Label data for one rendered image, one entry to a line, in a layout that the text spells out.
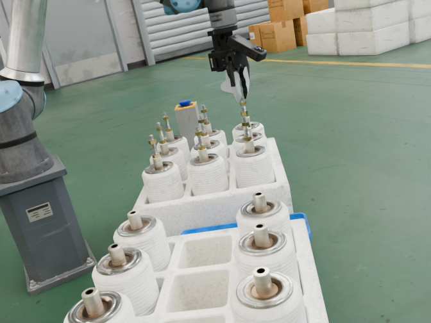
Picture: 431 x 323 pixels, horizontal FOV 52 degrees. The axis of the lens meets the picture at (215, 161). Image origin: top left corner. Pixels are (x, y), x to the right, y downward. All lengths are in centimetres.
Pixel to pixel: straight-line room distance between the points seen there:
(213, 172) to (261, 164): 12
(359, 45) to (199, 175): 286
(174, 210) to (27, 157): 39
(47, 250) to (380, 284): 82
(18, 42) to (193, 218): 65
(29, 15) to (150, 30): 509
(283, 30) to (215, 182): 390
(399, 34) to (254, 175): 296
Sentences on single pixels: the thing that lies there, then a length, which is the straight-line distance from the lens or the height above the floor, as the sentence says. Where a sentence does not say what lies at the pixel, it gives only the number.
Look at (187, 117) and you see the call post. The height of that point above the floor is 28.
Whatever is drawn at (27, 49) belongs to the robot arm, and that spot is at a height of 60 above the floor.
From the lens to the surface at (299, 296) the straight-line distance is 60.
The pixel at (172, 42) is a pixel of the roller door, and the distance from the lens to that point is 643.
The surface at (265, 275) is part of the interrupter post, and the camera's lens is 58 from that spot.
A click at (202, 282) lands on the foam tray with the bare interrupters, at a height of 16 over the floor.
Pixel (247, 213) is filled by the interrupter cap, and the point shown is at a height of 25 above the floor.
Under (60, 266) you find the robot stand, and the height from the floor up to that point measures 4.
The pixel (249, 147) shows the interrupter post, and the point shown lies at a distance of 109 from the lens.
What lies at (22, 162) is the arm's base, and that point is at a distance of 119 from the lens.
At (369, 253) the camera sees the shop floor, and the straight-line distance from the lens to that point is 111.
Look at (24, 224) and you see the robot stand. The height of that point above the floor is 19.
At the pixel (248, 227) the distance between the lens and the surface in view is 78.
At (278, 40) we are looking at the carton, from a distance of 486.
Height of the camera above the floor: 61
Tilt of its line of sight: 19 degrees down
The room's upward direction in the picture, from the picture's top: 12 degrees counter-clockwise
